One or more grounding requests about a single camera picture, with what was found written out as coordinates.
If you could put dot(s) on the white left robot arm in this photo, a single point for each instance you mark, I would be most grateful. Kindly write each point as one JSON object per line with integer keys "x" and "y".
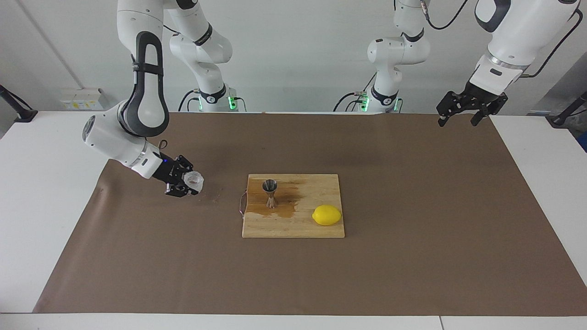
{"x": 527, "y": 27}

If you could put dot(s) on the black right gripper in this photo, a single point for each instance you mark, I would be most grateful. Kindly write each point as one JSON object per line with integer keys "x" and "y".
{"x": 168, "y": 170}

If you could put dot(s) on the white yellow wall outlet box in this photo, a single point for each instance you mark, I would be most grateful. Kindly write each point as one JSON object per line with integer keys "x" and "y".
{"x": 82, "y": 98}

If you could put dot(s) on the wooden cutting board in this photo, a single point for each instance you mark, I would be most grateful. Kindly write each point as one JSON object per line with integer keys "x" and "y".
{"x": 293, "y": 224}

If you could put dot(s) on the brown paper table mat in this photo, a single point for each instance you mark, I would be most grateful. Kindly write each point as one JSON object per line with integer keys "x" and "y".
{"x": 293, "y": 275}

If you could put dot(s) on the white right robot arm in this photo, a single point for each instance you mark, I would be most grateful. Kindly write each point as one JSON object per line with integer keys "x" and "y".
{"x": 110, "y": 137}

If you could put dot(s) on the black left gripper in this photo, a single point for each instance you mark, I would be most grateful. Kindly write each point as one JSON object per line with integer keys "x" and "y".
{"x": 486, "y": 100}

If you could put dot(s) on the small clear glass cup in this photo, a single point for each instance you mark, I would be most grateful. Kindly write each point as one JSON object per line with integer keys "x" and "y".
{"x": 195, "y": 181}

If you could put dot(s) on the blue object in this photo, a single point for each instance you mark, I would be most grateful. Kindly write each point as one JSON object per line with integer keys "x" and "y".
{"x": 584, "y": 142}

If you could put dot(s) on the yellow lemon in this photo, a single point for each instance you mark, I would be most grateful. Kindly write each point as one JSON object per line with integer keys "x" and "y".
{"x": 326, "y": 215}

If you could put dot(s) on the black clamp stand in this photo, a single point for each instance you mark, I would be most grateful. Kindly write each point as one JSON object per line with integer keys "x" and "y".
{"x": 560, "y": 120}
{"x": 25, "y": 115}

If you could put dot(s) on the steel double jigger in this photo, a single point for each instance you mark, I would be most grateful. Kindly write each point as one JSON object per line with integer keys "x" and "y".
{"x": 270, "y": 201}

